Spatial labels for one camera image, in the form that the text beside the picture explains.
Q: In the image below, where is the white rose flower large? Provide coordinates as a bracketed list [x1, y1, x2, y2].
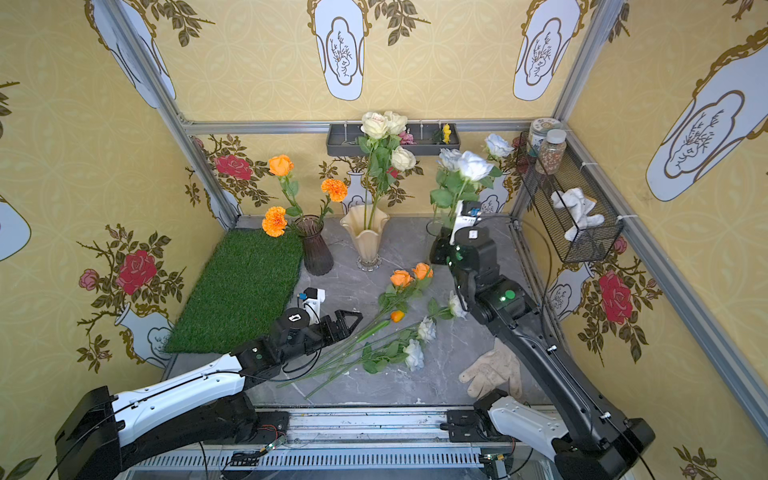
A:
[449, 151, 494, 227]

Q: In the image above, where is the orange carnation flower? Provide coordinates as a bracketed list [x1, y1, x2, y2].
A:
[262, 206, 301, 238]

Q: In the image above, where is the cream rose single stem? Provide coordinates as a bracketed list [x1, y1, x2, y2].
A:
[366, 145, 416, 229]

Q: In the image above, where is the orange marigold flower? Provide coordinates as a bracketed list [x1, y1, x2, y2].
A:
[319, 179, 348, 221]

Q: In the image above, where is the cream rose flower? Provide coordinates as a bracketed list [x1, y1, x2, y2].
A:
[358, 111, 408, 207]

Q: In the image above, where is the orange rose flower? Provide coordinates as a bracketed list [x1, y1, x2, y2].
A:
[268, 155, 304, 218]

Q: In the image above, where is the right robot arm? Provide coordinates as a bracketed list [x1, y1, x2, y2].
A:
[430, 227, 655, 479]

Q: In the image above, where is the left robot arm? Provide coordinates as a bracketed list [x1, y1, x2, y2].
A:
[53, 307, 363, 479]

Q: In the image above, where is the clear glass vase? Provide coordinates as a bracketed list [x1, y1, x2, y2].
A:
[425, 219, 445, 258]

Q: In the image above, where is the small orange flower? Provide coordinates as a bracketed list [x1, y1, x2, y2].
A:
[390, 270, 413, 289]
[413, 263, 434, 281]

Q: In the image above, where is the green artificial grass mat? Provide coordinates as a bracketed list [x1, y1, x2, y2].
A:
[166, 229, 303, 354]

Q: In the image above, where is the purple ribbed glass vase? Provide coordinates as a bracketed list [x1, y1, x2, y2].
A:
[293, 215, 334, 276]

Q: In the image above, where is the white rose lower pile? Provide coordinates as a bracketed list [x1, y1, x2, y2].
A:
[417, 317, 436, 343]

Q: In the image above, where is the cream fluted glass vase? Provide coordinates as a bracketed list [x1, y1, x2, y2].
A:
[341, 205, 390, 272]

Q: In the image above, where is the beige work glove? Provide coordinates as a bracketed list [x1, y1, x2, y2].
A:
[458, 338, 523, 399]

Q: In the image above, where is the white cloth figure in basket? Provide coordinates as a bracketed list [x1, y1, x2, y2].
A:
[550, 187, 605, 242]

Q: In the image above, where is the yellow flower on shelf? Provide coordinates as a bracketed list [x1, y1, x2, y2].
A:
[441, 124, 452, 145]

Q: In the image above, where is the jar with white lid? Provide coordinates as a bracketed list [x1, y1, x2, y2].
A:
[536, 129, 567, 175]

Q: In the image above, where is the pink flower on shelf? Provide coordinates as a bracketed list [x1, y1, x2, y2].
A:
[399, 131, 415, 145]

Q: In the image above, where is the jar with patterned lid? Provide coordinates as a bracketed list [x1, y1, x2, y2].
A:
[527, 118, 562, 157]

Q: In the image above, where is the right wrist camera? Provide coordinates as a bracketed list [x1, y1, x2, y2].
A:
[449, 200, 482, 245]

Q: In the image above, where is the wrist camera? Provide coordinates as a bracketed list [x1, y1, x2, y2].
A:
[297, 287, 326, 324]
[449, 200, 482, 245]

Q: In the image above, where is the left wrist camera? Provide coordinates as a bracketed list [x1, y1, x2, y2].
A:
[297, 287, 326, 324]

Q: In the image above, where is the black wire basket shelf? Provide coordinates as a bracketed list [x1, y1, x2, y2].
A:
[512, 132, 624, 263]

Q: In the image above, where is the grey wall shelf tray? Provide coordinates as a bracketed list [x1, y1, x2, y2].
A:
[325, 121, 462, 158]

